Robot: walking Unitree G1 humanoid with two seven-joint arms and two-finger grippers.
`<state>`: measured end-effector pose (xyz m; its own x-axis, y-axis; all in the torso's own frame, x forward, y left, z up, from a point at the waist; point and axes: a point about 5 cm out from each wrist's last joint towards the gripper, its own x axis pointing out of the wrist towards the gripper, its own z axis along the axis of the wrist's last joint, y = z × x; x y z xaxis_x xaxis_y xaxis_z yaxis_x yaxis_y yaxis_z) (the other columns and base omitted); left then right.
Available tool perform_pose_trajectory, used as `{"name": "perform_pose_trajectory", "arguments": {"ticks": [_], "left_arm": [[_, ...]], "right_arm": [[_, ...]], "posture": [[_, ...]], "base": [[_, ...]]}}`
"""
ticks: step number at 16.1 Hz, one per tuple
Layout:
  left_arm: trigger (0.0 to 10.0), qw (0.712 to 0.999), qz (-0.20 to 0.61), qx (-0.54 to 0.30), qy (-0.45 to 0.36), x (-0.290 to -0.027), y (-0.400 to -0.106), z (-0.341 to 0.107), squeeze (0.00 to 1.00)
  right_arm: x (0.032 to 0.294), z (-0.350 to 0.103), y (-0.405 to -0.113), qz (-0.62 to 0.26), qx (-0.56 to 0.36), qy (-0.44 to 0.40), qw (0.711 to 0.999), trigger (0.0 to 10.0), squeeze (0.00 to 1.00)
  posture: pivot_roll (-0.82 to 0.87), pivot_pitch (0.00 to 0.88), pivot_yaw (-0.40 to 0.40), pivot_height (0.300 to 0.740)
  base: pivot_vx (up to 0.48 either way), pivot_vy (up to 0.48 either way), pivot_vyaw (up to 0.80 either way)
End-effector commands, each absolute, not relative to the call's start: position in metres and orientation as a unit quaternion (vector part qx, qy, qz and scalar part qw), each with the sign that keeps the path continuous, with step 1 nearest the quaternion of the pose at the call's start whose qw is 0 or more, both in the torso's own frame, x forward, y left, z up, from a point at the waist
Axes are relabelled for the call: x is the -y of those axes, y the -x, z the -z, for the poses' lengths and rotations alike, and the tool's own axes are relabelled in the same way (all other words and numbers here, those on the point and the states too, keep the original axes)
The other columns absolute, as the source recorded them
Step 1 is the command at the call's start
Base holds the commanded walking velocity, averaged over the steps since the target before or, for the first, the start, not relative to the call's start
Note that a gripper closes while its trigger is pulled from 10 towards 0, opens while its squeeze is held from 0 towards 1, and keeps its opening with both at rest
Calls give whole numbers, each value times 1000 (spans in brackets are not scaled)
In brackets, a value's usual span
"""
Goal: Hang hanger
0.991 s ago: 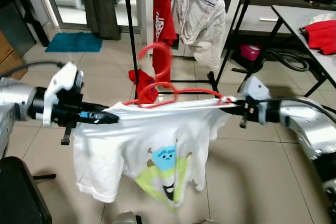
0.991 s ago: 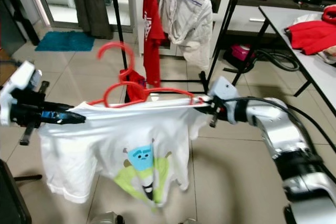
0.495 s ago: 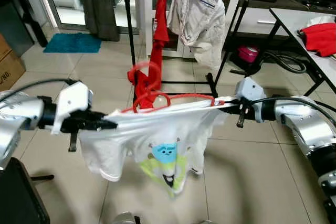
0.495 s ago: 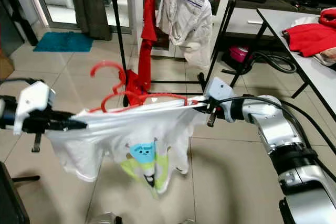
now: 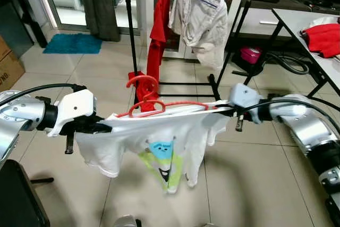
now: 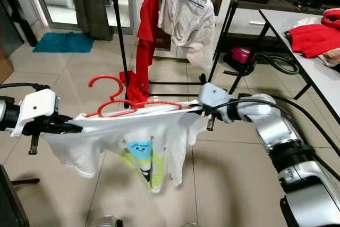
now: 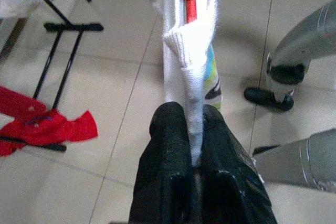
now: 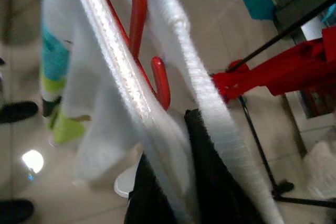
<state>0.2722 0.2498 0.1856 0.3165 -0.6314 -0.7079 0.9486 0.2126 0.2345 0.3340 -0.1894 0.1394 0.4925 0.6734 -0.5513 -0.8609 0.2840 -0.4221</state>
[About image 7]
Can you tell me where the clothes rack with silver rail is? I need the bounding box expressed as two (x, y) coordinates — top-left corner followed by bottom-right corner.
(0, 0), (105, 153)

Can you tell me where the black robot foot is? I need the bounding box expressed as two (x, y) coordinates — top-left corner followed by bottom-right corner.
(243, 87), (295, 112)

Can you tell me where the red garment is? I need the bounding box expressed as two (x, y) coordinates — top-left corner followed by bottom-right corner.
(0, 86), (99, 157)

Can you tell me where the white shirt with colourful print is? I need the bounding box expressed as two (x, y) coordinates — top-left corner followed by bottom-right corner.
(137, 0), (223, 168)

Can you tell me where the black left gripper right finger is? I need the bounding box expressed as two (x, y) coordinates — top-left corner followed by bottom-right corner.
(195, 104), (278, 224)

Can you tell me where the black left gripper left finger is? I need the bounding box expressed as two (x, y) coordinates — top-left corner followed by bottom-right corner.
(128, 101), (196, 224)

